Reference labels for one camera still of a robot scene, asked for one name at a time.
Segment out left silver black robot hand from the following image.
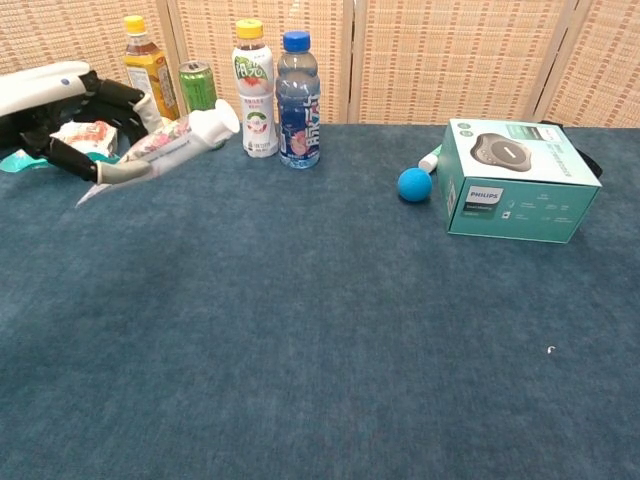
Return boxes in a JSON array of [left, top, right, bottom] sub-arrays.
[[0, 60, 164, 184]]

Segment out floral white toothpaste tube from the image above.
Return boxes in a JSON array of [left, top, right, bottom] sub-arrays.
[[74, 98, 241, 209]]

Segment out amber tea bottle yellow cap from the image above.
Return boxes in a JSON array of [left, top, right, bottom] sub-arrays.
[[123, 15, 180, 121]]

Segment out white yoghurt drink bottle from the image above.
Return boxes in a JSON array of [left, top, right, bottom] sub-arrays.
[[231, 18, 280, 159]]

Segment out teal clear snack bag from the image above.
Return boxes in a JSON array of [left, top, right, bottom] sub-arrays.
[[0, 119, 121, 174]]

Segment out green drink can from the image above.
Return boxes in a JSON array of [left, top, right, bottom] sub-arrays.
[[178, 60, 226, 151]]

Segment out blue sports drink bottle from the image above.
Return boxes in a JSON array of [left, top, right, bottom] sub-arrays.
[[275, 30, 322, 170]]

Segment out woven bamboo folding screen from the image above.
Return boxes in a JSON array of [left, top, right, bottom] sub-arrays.
[[0, 0, 640, 129]]

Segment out blue foam ball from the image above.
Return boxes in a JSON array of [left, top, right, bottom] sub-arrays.
[[397, 167, 434, 203]]

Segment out white green glue stick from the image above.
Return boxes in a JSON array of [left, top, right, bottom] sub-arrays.
[[418, 143, 444, 172]]

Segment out teal Philips speaker box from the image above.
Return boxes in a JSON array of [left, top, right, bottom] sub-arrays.
[[436, 118, 603, 245]]

